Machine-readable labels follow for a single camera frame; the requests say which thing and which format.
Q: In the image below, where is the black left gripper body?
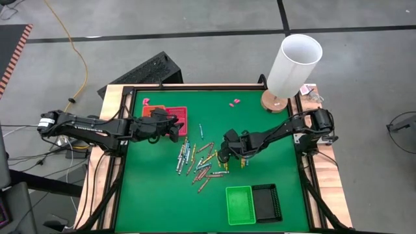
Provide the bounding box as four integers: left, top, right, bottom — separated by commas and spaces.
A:
129, 108, 179, 144

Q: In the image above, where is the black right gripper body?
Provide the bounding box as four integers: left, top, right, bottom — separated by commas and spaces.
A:
231, 131, 263, 161

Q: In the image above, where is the red plastic basket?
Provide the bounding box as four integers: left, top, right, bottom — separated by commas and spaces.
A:
164, 106, 189, 137

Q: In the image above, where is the orange plastic basket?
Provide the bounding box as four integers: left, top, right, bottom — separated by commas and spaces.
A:
141, 105, 166, 118

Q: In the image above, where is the green plastic basket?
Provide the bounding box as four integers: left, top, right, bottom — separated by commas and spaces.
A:
225, 185, 257, 226

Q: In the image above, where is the black perforated computer case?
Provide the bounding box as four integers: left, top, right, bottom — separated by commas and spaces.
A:
97, 50, 184, 99

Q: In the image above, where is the black plastic basket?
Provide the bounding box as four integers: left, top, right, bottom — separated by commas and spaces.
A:
251, 183, 283, 224

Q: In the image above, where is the green table mat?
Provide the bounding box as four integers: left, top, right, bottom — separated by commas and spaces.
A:
114, 90, 311, 233

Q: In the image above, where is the clear plastic wrapper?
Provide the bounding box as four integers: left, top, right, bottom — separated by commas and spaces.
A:
308, 90, 325, 104

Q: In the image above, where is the white lamp with wooden base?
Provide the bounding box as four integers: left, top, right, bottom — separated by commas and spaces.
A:
260, 33, 324, 114

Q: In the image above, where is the black floor beam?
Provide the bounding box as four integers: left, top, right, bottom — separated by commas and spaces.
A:
8, 168, 84, 198

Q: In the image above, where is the grey upright panel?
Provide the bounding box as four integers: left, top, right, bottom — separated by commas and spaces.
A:
0, 122, 12, 190

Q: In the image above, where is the grey equipment cart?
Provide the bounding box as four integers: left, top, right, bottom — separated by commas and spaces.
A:
0, 181, 38, 234

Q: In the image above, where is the black mat orange striped edge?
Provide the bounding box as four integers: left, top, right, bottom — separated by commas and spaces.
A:
0, 23, 34, 100

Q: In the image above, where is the yellow cable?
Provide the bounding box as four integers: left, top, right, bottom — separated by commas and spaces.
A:
43, 0, 89, 114

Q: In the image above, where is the black floor stand with cable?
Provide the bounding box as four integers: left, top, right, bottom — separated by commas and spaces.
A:
385, 110, 416, 155

